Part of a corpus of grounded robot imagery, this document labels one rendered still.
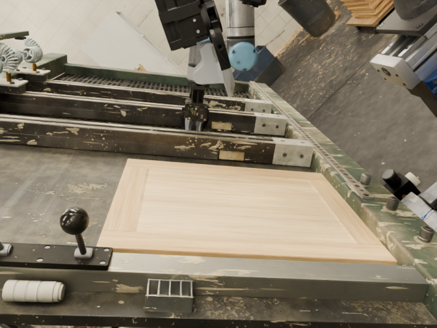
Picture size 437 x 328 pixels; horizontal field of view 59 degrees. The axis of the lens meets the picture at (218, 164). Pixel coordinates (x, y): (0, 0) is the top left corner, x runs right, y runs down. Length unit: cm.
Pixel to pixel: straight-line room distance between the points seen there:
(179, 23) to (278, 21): 580
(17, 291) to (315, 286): 45
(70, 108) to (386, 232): 115
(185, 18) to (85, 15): 573
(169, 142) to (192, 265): 60
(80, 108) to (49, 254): 94
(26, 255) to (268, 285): 38
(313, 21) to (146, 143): 438
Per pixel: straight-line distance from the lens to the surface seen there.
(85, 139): 120
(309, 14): 534
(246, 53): 104
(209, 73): 60
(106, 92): 177
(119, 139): 118
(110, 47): 484
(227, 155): 120
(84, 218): 54
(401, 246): 83
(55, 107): 156
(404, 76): 118
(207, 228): 79
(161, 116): 150
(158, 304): 61
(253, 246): 75
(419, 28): 114
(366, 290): 72
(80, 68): 246
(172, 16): 58
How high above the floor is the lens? 149
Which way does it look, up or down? 18 degrees down
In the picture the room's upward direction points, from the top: 49 degrees counter-clockwise
